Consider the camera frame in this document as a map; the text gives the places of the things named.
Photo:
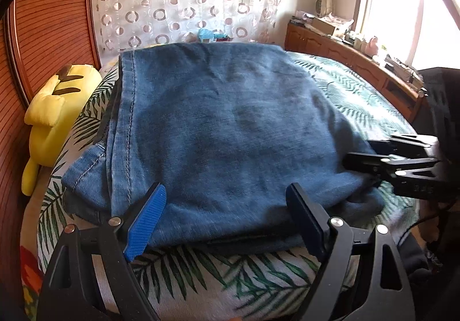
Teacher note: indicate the wooden headboard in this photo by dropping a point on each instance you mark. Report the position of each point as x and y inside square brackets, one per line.
[43, 19]

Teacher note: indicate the blue denim pants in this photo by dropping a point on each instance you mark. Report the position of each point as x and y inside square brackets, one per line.
[222, 119]

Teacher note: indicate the wooden sideboard cabinet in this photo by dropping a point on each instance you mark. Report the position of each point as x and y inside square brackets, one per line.
[323, 47]

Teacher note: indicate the light blue box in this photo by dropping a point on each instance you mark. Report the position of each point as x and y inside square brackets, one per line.
[206, 34]

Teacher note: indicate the cardboard box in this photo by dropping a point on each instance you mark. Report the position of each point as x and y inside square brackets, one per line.
[323, 24]

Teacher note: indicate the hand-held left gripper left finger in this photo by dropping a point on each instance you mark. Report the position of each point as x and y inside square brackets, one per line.
[147, 224]

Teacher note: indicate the pink figurine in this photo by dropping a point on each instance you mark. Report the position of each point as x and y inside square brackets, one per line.
[372, 45]

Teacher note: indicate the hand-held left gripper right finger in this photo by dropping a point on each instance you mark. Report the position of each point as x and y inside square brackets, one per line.
[305, 224]

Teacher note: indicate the leaf-print bed sheet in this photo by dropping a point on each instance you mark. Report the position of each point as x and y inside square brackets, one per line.
[215, 278]

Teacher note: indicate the yellow plush toy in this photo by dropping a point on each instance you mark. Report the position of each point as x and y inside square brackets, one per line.
[54, 112]

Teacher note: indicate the floral blanket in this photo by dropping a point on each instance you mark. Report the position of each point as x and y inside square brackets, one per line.
[30, 270]

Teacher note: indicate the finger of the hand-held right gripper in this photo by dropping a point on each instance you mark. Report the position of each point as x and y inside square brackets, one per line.
[363, 162]
[402, 144]

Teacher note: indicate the window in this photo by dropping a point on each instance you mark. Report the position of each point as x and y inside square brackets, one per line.
[395, 11]

